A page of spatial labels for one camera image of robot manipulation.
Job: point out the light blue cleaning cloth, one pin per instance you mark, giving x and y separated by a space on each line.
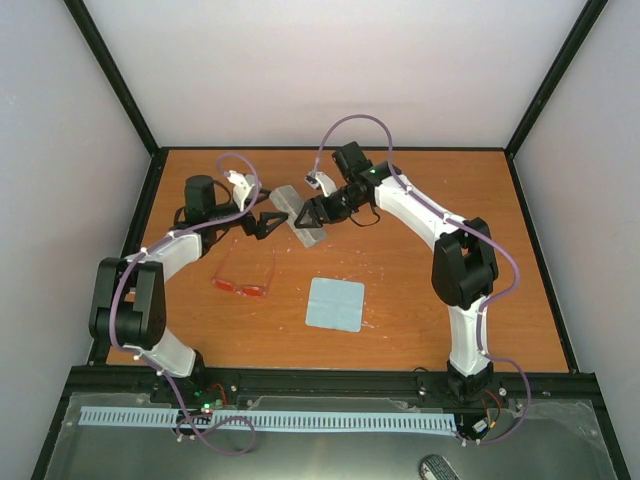
335 305

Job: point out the grey glasses case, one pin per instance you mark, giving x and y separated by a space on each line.
287 200

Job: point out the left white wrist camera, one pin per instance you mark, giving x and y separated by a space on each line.
246 188

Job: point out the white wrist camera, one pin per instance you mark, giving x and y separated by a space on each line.
320 181
246 188

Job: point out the left controller board with LED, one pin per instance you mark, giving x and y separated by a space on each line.
207 400

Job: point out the black white oval object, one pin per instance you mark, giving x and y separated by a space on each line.
436 467

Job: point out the right connector with wires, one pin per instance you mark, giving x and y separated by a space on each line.
491 413

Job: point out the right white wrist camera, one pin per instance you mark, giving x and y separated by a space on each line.
320 181

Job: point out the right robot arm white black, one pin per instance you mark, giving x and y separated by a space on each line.
464 266

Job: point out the black aluminium frame rail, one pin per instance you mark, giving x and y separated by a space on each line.
424 389

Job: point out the red sunglasses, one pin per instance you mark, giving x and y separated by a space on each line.
246 269

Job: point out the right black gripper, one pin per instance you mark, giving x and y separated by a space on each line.
312 206

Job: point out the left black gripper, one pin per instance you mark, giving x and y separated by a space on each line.
260 229

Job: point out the light blue slotted cable duct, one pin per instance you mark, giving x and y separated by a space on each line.
272 421

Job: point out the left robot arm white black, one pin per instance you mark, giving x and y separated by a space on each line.
129 302

